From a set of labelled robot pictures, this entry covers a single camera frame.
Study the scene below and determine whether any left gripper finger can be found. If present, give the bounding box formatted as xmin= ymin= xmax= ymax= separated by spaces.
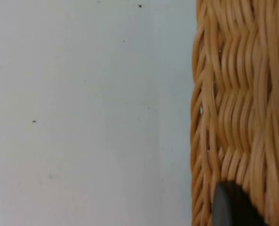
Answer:
xmin=212 ymin=180 xmax=268 ymax=226

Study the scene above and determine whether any pale wicker basket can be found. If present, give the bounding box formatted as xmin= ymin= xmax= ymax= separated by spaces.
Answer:
xmin=190 ymin=0 xmax=279 ymax=226

